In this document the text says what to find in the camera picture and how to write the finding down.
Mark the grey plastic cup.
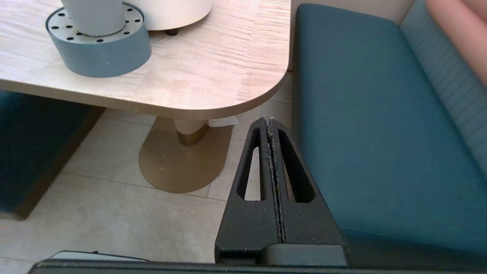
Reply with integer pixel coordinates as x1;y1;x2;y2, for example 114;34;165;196
61;0;126;37

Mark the dark teal seat cushion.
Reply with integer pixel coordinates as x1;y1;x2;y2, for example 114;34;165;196
0;89;105;221
292;3;487;255

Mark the large blue steel drip tray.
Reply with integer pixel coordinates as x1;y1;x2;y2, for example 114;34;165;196
45;2;152;78

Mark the clear water dispenser white base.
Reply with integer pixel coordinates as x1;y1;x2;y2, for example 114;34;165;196
126;0;213;37

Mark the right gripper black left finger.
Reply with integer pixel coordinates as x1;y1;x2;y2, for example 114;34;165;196
215;117;284;265

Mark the grey robot base chassis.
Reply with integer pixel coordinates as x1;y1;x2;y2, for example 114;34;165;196
49;250;149;263

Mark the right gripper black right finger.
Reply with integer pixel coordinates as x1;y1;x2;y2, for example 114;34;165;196
263;119;349;266

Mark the pink bench bolster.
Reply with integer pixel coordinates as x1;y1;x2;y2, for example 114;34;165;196
424;0;487;88

